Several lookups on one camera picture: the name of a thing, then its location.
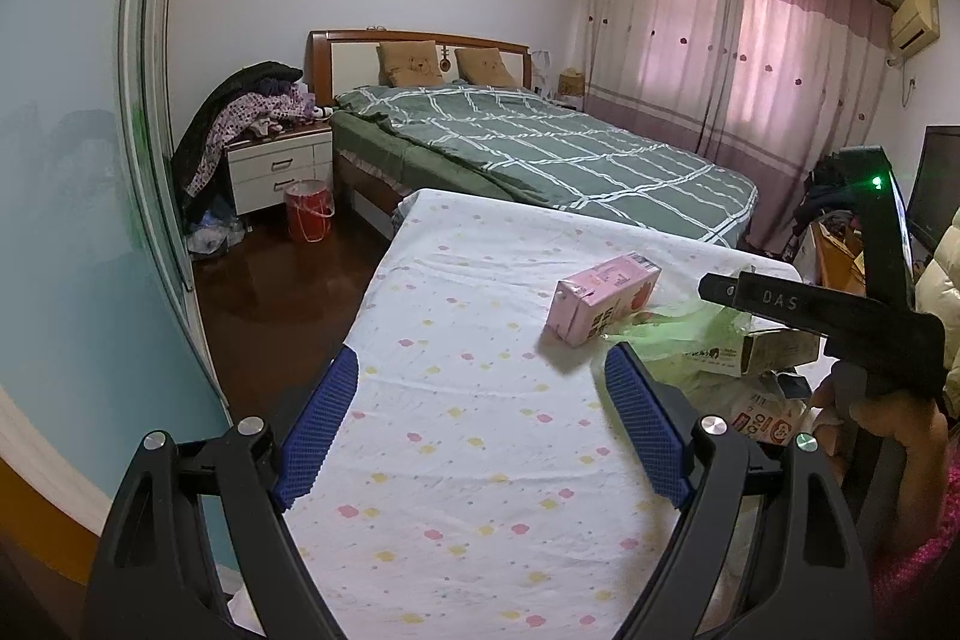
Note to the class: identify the green plaid blanket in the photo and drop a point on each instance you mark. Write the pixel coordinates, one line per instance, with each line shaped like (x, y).
(540, 145)

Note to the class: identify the white red-label wrapper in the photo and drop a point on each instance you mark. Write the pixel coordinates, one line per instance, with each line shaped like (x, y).
(757, 419)

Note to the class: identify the green plastic bag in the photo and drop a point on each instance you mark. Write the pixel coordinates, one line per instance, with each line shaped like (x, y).
(675, 329)

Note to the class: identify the pile of clothes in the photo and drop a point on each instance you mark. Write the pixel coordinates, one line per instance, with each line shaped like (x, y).
(232, 115)

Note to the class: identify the red bucket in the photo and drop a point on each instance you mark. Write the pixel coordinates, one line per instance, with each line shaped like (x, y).
(307, 212)

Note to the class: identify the white nightstand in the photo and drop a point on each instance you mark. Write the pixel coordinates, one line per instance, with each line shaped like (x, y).
(274, 168)

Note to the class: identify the person's right forearm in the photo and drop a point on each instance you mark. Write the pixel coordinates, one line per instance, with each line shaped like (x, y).
(922, 572)

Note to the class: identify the pink milk carton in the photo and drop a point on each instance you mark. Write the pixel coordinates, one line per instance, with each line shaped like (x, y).
(600, 302)

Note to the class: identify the dark clothes heap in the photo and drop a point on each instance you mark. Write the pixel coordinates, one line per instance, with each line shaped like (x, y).
(832, 190)

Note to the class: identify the person's right hand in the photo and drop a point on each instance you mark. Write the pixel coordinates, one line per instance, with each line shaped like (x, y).
(922, 460)

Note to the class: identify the plastic bags on floor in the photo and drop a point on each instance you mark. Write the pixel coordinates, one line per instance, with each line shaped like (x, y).
(214, 231)

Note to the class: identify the small brown carton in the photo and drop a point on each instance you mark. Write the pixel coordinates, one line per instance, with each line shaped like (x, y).
(780, 351)

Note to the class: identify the sliding wardrobe door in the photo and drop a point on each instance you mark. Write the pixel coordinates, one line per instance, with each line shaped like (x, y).
(75, 235)

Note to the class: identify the wooden desk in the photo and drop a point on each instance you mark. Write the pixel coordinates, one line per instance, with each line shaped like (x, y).
(840, 257)

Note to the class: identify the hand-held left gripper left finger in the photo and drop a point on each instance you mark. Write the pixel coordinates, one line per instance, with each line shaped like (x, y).
(319, 430)

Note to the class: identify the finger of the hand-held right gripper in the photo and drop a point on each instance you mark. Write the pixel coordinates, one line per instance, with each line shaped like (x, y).
(795, 385)
(765, 301)

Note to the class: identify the black monitor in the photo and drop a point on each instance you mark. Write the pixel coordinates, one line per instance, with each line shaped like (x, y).
(934, 190)

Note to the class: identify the wall socket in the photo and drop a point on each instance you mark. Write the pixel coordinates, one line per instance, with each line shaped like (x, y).
(910, 89)

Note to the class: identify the wooden bed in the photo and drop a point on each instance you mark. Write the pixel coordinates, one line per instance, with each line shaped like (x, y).
(352, 55)

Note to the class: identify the white puffer jacket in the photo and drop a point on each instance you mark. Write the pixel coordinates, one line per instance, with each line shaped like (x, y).
(941, 310)

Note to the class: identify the beige air conditioner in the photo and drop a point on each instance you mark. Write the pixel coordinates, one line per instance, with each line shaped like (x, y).
(915, 21)

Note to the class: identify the brown bear pillow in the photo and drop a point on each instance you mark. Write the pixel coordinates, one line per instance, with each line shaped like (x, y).
(410, 64)
(486, 67)

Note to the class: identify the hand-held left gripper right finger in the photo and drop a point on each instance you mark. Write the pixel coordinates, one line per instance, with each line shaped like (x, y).
(645, 422)

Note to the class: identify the pink curtain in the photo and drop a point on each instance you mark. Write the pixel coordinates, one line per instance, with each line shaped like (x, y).
(712, 85)

